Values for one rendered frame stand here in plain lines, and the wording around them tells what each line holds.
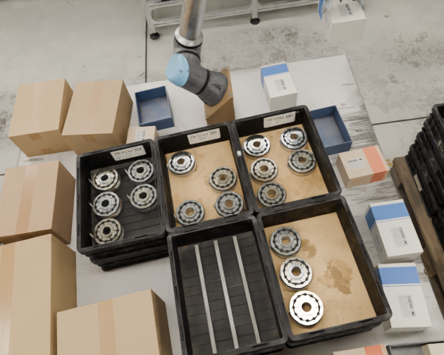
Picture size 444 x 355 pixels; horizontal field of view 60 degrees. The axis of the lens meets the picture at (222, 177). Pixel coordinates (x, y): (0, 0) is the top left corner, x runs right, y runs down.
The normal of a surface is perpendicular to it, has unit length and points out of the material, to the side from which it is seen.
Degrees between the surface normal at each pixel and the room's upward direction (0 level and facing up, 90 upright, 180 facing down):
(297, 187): 0
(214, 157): 0
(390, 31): 0
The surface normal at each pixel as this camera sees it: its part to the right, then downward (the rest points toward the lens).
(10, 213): -0.10, -0.50
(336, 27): 0.10, 0.86
